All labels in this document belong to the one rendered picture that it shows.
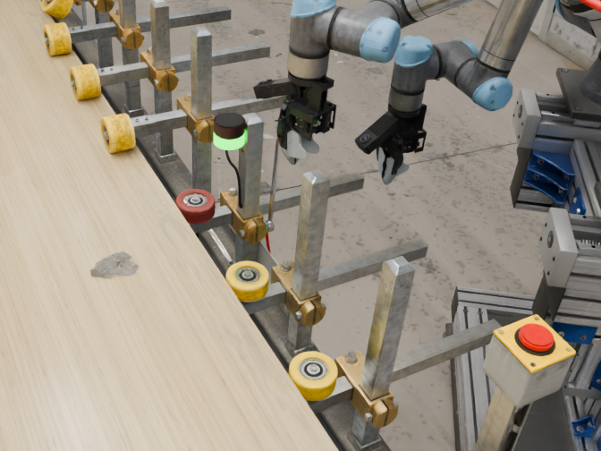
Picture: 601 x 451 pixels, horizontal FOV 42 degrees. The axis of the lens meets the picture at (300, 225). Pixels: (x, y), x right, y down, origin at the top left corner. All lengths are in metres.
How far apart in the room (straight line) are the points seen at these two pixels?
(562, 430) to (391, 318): 1.13
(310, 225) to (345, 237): 1.64
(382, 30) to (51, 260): 0.73
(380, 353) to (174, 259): 0.45
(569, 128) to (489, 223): 1.33
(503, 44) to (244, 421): 0.89
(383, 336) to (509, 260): 1.87
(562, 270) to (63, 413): 0.91
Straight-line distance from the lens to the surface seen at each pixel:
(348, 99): 3.89
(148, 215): 1.59
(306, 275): 1.43
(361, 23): 1.36
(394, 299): 1.18
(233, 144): 1.49
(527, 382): 0.95
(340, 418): 1.50
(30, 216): 1.62
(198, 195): 1.63
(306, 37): 1.40
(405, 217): 3.14
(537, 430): 2.24
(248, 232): 1.62
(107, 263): 1.47
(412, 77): 1.70
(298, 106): 1.48
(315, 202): 1.33
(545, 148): 1.96
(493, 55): 1.64
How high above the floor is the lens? 1.88
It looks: 38 degrees down
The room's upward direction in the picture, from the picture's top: 5 degrees clockwise
